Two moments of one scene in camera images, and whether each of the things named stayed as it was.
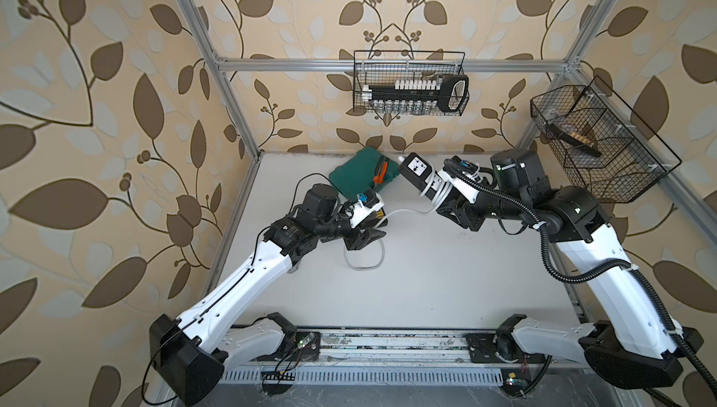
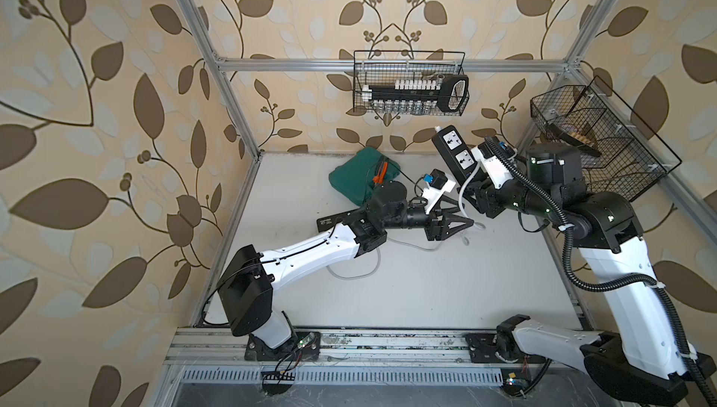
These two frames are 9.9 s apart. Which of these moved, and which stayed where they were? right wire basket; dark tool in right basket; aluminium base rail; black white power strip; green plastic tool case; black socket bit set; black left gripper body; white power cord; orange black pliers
Moved: white power cord; black left gripper body; black white power strip
Stayed: right wire basket; dark tool in right basket; green plastic tool case; aluminium base rail; black socket bit set; orange black pliers
